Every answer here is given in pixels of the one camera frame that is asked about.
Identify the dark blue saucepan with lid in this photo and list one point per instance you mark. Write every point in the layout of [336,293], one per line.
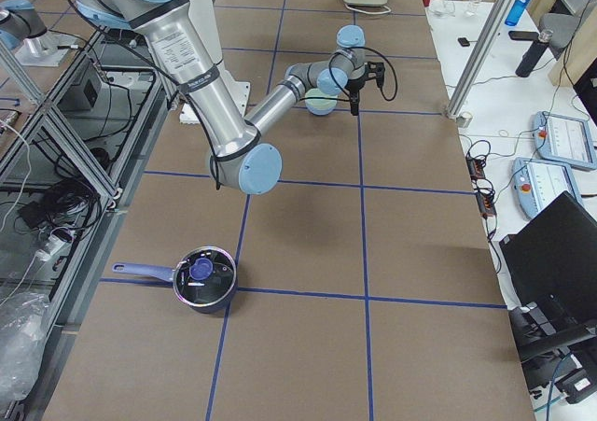
[205,279]

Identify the blue teach pendant far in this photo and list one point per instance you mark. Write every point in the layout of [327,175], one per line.
[564,139]

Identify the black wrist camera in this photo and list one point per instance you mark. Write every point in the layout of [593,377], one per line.
[376,72]

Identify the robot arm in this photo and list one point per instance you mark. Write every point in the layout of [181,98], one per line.
[239,158]

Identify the clear plastic bag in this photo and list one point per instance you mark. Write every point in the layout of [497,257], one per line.
[23,339]

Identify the black smartphone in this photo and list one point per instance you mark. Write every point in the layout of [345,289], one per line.
[523,35]

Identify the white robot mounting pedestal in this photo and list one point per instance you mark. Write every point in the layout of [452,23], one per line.
[202,17]

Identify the blue bowl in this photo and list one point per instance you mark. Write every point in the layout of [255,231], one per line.
[320,110]

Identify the blue teach pendant near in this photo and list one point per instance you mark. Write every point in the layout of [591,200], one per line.
[538,183]

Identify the aluminium frame post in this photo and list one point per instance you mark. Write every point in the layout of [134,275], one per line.
[488,34]

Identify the black laptop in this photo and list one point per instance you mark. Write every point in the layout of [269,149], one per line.
[554,255]

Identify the black water bottle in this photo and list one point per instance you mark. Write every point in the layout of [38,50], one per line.
[531,57]

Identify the orange black cable adapter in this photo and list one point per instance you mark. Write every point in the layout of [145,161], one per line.
[483,188]

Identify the green bowl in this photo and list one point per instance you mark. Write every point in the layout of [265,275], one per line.
[320,98]

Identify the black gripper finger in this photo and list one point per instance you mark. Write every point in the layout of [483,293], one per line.
[354,103]

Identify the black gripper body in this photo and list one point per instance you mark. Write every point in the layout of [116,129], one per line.
[355,85]

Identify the blue teach pendant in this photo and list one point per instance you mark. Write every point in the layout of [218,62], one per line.
[538,183]
[564,139]

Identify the small black square device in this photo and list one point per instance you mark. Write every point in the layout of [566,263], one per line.
[463,42]

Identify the blue water bottle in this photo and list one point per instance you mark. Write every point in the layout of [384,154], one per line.
[514,15]

